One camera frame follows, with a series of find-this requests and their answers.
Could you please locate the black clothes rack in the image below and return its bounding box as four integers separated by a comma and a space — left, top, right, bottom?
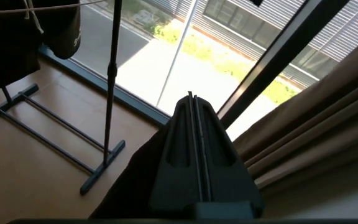
0, 0, 126, 196

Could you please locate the pink clothes hanger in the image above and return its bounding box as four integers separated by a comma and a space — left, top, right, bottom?
0, 0, 108, 15

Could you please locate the window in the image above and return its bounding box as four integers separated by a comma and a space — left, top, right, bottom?
37, 0, 358, 141

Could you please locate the brown curtain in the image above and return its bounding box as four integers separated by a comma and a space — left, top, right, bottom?
233, 30, 358, 190

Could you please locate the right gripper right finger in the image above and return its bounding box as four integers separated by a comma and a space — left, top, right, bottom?
194, 96, 264, 218

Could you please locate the black garment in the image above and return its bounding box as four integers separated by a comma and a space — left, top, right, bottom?
88, 121, 175, 219
0, 0, 82, 95

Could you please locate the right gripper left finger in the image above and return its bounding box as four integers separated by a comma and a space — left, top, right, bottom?
149, 91, 204, 218

